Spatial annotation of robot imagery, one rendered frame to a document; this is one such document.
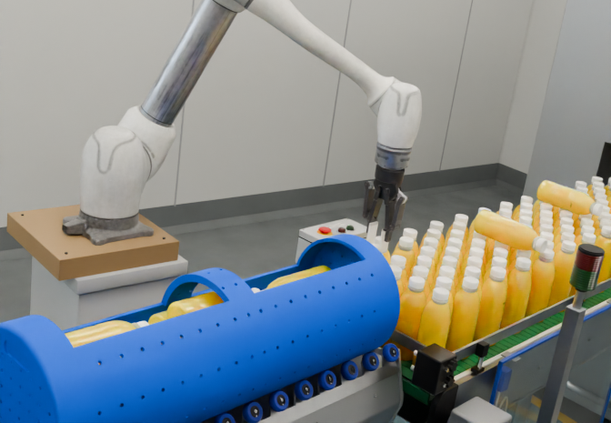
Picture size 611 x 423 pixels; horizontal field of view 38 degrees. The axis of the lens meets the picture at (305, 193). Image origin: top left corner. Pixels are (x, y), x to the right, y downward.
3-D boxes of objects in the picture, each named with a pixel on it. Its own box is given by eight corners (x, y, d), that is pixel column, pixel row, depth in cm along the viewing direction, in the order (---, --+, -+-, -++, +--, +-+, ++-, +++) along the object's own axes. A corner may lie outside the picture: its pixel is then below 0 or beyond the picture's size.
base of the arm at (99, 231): (46, 224, 233) (47, 205, 231) (119, 212, 248) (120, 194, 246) (82, 248, 221) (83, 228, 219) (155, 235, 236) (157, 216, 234)
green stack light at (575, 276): (564, 283, 215) (568, 265, 213) (576, 277, 219) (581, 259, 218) (587, 293, 211) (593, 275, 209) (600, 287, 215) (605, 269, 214)
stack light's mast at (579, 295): (558, 305, 217) (574, 246, 212) (571, 299, 221) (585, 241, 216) (582, 316, 213) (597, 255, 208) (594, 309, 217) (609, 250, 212)
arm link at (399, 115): (415, 153, 219) (415, 139, 231) (426, 92, 214) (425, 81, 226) (373, 146, 219) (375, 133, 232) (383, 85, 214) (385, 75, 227)
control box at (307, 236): (294, 262, 245) (299, 228, 242) (342, 248, 259) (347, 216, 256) (320, 276, 239) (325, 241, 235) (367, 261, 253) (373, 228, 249)
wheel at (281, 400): (265, 394, 184) (271, 392, 183) (280, 387, 187) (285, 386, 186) (272, 415, 183) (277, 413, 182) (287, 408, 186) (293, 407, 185)
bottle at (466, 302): (459, 361, 224) (473, 296, 218) (436, 349, 228) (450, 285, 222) (475, 354, 229) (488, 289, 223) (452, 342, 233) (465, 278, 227)
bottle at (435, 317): (409, 367, 217) (423, 300, 211) (415, 355, 223) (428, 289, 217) (437, 376, 215) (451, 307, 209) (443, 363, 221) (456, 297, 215)
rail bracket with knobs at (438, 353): (403, 384, 210) (410, 346, 207) (421, 375, 215) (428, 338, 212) (435, 403, 204) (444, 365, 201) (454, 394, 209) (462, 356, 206)
